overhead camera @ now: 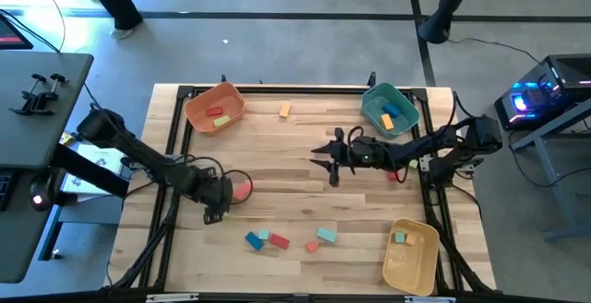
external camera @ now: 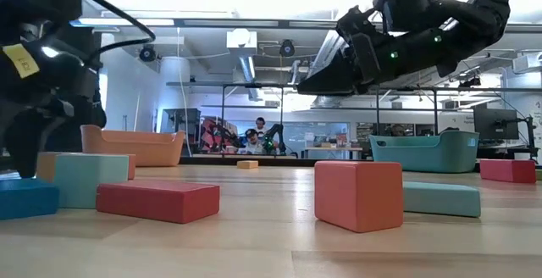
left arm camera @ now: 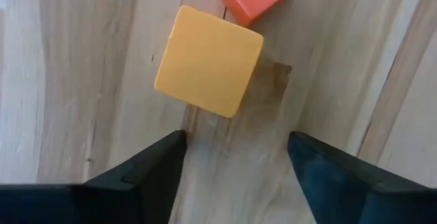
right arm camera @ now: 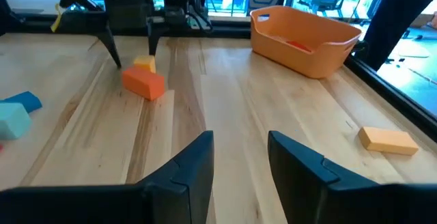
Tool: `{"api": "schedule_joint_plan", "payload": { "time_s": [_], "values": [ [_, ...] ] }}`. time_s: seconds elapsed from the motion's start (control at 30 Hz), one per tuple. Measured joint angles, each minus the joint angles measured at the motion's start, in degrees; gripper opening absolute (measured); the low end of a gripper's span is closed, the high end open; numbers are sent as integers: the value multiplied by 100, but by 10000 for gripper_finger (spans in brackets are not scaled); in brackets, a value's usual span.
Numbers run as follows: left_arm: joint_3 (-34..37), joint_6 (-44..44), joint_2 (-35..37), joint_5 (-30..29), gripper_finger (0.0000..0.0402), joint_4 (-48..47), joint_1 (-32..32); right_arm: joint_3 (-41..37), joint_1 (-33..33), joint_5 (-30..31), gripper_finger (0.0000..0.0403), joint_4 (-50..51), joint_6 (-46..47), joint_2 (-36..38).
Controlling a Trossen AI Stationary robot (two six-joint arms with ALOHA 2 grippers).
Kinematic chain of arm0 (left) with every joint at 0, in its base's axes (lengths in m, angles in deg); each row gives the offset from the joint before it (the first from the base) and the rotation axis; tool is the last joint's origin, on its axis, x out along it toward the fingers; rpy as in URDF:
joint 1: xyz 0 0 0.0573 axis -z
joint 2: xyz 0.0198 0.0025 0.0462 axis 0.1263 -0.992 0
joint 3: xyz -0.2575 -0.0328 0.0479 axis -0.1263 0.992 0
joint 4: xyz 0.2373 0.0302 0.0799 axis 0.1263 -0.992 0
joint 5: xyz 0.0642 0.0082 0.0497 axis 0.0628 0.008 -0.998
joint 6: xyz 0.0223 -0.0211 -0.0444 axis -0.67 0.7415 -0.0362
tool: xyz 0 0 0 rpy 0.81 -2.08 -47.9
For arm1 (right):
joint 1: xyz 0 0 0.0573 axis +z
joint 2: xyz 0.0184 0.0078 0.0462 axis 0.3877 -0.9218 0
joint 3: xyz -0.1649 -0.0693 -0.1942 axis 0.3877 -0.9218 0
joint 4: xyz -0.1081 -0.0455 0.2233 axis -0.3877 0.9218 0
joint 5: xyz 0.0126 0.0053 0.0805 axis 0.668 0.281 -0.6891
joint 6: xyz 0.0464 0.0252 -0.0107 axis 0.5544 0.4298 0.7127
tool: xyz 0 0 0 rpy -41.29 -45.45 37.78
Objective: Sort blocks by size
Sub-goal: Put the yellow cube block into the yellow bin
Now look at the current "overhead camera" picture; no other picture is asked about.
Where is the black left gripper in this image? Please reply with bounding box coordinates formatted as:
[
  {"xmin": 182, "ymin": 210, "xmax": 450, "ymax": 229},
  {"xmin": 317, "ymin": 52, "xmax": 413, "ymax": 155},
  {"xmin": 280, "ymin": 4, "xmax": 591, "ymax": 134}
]
[{"xmin": 193, "ymin": 167, "xmax": 235, "ymax": 226}]

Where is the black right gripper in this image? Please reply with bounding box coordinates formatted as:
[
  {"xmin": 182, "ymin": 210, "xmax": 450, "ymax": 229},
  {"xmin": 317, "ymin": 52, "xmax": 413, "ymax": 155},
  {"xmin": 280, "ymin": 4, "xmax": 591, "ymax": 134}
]
[{"xmin": 309, "ymin": 127, "xmax": 378, "ymax": 188}]

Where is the teal wooden block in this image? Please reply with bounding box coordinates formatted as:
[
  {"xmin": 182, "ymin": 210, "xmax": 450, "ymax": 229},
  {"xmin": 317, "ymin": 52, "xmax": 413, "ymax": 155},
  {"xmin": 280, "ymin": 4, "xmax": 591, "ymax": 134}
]
[{"xmin": 316, "ymin": 227, "xmax": 339, "ymax": 244}]

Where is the coral wooden block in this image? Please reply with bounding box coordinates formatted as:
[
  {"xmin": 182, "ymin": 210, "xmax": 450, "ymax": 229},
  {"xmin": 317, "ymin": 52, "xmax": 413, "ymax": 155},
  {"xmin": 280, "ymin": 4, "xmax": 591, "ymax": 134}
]
[{"xmin": 234, "ymin": 181, "xmax": 253, "ymax": 201}]

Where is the teal plastic bin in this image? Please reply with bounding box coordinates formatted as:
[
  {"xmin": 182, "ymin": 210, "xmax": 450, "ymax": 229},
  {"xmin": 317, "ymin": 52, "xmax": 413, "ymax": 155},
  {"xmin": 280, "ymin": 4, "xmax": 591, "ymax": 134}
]
[{"xmin": 361, "ymin": 81, "xmax": 422, "ymax": 139}]

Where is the orange plastic bin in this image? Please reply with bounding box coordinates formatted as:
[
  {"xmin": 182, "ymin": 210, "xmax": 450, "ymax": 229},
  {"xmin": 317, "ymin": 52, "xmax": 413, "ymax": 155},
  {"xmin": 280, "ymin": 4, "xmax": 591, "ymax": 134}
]
[{"xmin": 183, "ymin": 81, "xmax": 246, "ymax": 138}]

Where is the white printed paper sheet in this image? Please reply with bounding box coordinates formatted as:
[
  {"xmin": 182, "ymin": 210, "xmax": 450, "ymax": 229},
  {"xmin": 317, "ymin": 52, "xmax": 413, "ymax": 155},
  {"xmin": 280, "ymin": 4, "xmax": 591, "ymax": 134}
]
[{"xmin": 61, "ymin": 143, "xmax": 126, "ymax": 202}]

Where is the yellow plastic bin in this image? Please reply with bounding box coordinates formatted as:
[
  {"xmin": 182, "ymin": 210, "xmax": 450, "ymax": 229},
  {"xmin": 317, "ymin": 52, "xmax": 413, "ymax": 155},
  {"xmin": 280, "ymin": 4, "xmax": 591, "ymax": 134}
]
[{"xmin": 381, "ymin": 218, "xmax": 441, "ymax": 297}]

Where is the black diagonal bar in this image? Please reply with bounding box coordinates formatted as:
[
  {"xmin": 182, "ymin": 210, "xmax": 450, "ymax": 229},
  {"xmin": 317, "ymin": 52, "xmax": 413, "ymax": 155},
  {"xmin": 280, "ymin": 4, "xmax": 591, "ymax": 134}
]
[{"xmin": 50, "ymin": 145, "xmax": 130, "ymax": 199}]

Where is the black stand pole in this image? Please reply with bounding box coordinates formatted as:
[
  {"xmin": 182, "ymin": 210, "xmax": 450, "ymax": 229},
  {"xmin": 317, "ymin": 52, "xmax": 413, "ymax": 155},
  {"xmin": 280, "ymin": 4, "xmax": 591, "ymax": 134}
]
[{"xmin": 417, "ymin": 0, "xmax": 482, "ymax": 45}]

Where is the black computer mouse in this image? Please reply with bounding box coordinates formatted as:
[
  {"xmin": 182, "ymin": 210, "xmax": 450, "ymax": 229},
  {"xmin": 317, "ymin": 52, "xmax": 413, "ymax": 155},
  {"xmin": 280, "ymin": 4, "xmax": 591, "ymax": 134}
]
[{"xmin": 28, "ymin": 173, "xmax": 55, "ymax": 212}]

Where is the dark grey desk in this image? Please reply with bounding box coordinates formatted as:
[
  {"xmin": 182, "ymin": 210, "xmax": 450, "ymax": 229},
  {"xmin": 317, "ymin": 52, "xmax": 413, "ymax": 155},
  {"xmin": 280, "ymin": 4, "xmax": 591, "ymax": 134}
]
[{"xmin": 0, "ymin": 52, "xmax": 95, "ymax": 285}]

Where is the black screw clamp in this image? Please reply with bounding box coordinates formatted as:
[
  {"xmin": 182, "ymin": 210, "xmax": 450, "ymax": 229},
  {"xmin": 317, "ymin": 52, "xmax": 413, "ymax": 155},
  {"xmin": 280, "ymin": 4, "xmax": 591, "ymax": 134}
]
[
  {"xmin": 8, "ymin": 73, "xmax": 48, "ymax": 115},
  {"xmin": 31, "ymin": 72, "xmax": 66, "ymax": 117}
]

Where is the black computer with lights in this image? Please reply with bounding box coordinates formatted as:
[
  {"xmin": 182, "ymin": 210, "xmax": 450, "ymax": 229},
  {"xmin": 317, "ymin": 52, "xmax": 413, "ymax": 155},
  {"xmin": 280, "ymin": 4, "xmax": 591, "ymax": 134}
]
[{"xmin": 493, "ymin": 53, "xmax": 591, "ymax": 132}]

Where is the black keyboard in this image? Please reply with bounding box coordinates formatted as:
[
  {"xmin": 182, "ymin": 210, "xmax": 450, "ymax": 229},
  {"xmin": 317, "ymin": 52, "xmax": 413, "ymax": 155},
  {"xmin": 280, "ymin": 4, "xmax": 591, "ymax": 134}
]
[{"xmin": 0, "ymin": 173, "xmax": 11, "ymax": 212}]

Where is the black monitor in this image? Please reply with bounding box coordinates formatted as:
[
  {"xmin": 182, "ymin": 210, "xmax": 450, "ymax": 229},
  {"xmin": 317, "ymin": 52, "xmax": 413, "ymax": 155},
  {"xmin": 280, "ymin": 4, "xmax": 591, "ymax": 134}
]
[{"xmin": 0, "ymin": 14, "xmax": 34, "ymax": 51}]

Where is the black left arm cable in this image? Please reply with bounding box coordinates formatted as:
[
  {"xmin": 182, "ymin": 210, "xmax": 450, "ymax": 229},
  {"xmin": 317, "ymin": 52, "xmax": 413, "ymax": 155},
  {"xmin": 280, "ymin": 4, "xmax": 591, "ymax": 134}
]
[{"xmin": 184, "ymin": 154, "xmax": 255, "ymax": 206}]

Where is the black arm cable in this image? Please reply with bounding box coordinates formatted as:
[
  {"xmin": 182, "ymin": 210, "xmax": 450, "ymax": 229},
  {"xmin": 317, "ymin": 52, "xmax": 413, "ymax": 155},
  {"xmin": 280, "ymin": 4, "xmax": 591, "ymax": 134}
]
[
  {"xmin": 184, "ymin": 154, "xmax": 255, "ymax": 206},
  {"xmin": 344, "ymin": 125, "xmax": 412, "ymax": 185}
]

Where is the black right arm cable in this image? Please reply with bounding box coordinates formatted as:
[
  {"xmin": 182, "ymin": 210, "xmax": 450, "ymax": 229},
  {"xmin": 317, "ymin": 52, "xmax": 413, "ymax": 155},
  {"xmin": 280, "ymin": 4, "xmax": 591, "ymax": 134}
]
[{"xmin": 344, "ymin": 125, "xmax": 412, "ymax": 185}]

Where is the black metal table frame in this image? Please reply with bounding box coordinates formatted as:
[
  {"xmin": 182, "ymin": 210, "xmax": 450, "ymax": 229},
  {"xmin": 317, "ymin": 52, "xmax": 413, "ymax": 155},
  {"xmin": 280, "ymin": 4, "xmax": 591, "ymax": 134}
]
[{"xmin": 106, "ymin": 71, "xmax": 499, "ymax": 303}]

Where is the silver metal bracket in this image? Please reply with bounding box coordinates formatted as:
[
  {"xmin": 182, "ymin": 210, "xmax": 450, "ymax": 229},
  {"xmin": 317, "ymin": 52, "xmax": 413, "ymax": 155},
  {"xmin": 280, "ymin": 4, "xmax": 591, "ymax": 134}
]
[
  {"xmin": 145, "ymin": 292, "xmax": 200, "ymax": 303},
  {"xmin": 404, "ymin": 295, "xmax": 457, "ymax": 303}
]

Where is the black desk cable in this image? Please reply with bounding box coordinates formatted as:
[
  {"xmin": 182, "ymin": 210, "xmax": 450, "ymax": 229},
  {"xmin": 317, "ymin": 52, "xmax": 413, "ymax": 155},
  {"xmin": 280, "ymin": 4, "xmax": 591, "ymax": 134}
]
[{"xmin": 81, "ymin": 82, "xmax": 101, "ymax": 111}]

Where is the black stand cable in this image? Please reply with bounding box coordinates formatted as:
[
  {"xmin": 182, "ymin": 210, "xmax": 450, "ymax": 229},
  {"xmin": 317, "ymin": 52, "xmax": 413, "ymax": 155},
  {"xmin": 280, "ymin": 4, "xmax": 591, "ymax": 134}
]
[{"xmin": 446, "ymin": 37, "xmax": 542, "ymax": 65}]

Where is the grey metal desk frame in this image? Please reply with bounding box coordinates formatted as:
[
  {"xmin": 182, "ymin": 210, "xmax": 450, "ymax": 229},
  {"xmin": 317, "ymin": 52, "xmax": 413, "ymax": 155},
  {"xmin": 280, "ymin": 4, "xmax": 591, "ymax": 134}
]
[{"xmin": 509, "ymin": 99, "xmax": 591, "ymax": 243}]

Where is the thin floor cable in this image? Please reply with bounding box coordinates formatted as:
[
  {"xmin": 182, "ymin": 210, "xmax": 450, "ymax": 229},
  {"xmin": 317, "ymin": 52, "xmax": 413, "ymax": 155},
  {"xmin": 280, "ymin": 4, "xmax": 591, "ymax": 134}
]
[{"xmin": 30, "ymin": 0, "xmax": 67, "ymax": 55}]

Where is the black monitor cable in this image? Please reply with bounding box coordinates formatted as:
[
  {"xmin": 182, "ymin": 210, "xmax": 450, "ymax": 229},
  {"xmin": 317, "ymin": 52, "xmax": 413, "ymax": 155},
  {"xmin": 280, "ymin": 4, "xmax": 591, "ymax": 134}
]
[{"xmin": 0, "ymin": 8, "xmax": 62, "ymax": 55}]

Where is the black computer cable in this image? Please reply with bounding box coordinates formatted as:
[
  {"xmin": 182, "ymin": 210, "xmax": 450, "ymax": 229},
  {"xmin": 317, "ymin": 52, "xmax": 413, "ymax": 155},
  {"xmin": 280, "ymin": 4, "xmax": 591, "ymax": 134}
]
[{"xmin": 507, "ymin": 131, "xmax": 591, "ymax": 188}]

